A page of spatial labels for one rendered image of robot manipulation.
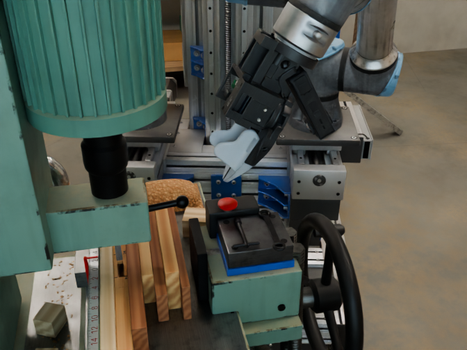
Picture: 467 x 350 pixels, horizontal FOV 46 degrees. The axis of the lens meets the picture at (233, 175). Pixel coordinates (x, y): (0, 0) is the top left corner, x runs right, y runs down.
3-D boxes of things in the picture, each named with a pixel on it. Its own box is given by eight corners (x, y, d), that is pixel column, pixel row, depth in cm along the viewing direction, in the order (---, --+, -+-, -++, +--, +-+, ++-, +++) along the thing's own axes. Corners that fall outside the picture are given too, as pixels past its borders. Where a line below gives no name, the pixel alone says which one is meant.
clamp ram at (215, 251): (247, 294, 83) (249, 247, 79) (199, 301, 82) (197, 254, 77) (235, 257, 91) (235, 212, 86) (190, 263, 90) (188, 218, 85)
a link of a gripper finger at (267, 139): (238, 151, 78) (269, 99, 74) (248, 155, 78) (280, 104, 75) (245, 167, 74) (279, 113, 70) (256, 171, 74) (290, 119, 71)
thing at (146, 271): (156, 302, 83) (153, 274, 80) (144, 303, 82) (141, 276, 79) (148, 238, 96) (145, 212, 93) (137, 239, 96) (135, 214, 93)
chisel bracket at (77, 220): (153, 250, 80) (148, 201, 75) (52, 263, 77) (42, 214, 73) (149, 221, 86) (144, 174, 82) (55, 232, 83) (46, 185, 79)
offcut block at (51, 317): (55, 338, 90) (51, 323, 88) (36, 334, 90) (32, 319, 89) (67, 320, 93) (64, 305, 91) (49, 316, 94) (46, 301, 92)
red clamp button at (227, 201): (239, 210, 83) (239, 205, 83) (219, 213, 83) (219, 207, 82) (235, 200, 86) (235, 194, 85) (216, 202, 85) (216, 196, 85)
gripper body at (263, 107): (212, 98, 77) (256, 21, 72) (263, 121, 80) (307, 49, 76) (222, 121, 70) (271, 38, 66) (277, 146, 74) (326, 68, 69)
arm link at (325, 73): (301, 78, 157) (304, 31, 150) (348, 84, 153) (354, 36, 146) (290, 94, 147) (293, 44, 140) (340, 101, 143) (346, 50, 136)
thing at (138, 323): (149, 352, 75) (146, 327, 72) (134, 354, 74) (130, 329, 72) (138, 242, 95) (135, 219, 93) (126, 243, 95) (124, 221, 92)
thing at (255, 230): (294, 267, 80) (296, 237, 78) (220, 277, 78) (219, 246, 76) (270, 216, 91) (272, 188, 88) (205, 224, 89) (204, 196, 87)
